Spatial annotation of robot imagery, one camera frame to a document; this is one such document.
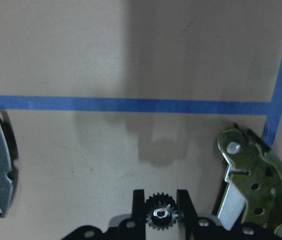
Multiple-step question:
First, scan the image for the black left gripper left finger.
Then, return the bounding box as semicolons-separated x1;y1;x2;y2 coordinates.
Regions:
132;189;146;240

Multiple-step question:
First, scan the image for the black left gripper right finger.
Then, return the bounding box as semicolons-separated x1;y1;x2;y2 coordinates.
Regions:
176;189;198;240

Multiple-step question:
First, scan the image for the small black bearing gear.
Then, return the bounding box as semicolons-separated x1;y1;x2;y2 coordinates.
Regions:
145;192;178;231

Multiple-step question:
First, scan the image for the green brake shoe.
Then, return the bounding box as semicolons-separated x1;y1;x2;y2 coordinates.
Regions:
216;125;282;238

